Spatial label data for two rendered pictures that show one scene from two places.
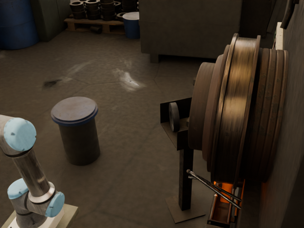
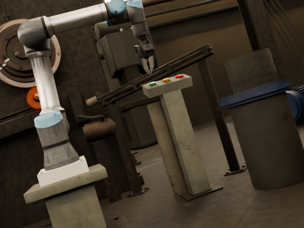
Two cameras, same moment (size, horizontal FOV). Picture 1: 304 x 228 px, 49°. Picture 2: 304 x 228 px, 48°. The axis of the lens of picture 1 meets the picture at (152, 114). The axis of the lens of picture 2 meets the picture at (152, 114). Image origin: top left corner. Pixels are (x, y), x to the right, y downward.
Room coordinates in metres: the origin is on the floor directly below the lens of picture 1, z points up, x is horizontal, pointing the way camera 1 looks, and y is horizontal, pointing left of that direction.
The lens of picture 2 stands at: (1.48, 2.10, 0.42)
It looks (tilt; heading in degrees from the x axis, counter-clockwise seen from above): 1 degrees up; 238
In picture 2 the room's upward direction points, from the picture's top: 17 degrees counter-clockwise
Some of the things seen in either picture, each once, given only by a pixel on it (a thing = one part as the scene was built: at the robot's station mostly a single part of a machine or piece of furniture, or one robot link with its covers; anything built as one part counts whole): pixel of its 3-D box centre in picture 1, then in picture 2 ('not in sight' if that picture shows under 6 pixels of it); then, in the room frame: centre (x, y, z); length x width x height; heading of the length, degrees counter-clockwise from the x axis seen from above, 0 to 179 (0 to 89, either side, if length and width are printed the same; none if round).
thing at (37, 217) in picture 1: (30, 211); (59, 153); (1.07, 0.61, 0.40); 0.15 x 0.15 x 0.10
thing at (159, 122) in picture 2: not in sight; (170, 146); (0.43, 0.49, 0.26); 0.12 x 0.12 x 0.52
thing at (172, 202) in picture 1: (184, 163); not in sight; (1.40, -0.18, 0.36); 0.26 x 0.20 x 0.72; 16
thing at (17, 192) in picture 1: (24, 194); (51, 127); (1.07, 0.61, 0.52); 0.13 x 0.12 x 0.14; 66
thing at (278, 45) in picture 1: (275, 57); not in sight; (1.14, -0.47, 1.15); 0.26 x 0.02 x 0.18; 161
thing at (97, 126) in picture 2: not in sight; (109, 159); (0.58, -0.02, 0.27); 0.22 x 0.13 x 0.53; 161
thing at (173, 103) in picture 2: not in sight; (182, 135); (0.44, 0.66, 0.31); 0.24 x 0.16 x 0.62; 161
